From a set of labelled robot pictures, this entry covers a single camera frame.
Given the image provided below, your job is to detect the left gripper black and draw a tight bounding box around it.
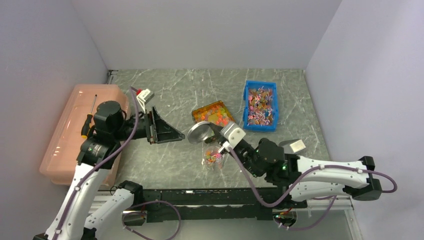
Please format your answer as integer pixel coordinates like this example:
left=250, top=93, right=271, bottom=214
left=113, top=105, right=185, bottom=144

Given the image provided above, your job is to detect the clear round lid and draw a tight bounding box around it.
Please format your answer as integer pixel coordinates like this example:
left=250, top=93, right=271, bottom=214
left=187, top=121, right=214, bottom=144

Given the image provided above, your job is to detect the clear plastic cup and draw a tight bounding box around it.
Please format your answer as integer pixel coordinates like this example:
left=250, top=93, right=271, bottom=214
left=202, top=146, right=225, bottom=170

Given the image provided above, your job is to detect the metal scoop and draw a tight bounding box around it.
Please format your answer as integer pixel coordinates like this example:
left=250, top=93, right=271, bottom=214
left=278, top=139, right=306, bottom=154

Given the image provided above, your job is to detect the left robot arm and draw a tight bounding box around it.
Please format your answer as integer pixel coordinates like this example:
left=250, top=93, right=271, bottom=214
left=35, top=100, right=185, bottom=240

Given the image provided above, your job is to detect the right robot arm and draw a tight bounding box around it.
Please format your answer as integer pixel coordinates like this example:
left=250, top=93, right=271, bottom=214
left=206, top=122, right=383, bottom=208

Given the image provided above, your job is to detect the candy tin with gummies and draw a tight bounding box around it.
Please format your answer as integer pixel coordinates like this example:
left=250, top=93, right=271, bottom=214
left=191, top=100, right=235, bottom=127

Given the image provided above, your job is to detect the blue bin of lollipops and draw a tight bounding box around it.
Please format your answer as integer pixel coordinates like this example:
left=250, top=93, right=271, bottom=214
left=242, top=80, right=279, bottom=132

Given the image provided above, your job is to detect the yellow black screwdriver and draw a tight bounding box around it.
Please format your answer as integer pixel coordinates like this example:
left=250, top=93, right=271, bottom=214
left=80, top=94, right=98, bottom=139

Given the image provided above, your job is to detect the pink plastic storage box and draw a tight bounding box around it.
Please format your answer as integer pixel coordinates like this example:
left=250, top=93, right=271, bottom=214
left=39, top=84, right=131, bottom=186

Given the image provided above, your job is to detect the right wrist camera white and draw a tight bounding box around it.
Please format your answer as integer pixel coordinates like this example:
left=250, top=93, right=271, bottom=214
left=220, top=121, right=246, bottom=151

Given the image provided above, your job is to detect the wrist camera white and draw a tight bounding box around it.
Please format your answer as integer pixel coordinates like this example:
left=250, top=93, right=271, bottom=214
left=136, top=88, right=155, bottom=114
left=220, top=121, right=246, bottom=151

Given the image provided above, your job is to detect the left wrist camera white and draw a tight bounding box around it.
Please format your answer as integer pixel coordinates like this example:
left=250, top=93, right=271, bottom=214
left=136, top=88, right=155, bottom=114

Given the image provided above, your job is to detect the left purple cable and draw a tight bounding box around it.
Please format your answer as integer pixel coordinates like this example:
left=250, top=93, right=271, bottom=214
left=49, top=86, right=140, bottom=240

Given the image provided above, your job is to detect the purple cable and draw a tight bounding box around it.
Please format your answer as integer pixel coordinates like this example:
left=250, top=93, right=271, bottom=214
left=49, top=86, right=140, bottom=240
left=225, top=144, right=398, bottom=232

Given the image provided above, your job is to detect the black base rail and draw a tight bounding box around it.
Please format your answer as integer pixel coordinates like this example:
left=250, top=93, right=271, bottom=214
left=89, top=187, right=354, bottom=226

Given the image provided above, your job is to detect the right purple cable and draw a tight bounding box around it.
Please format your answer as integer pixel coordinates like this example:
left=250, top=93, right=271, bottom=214
left=225, top=144, right=398, bottom=232

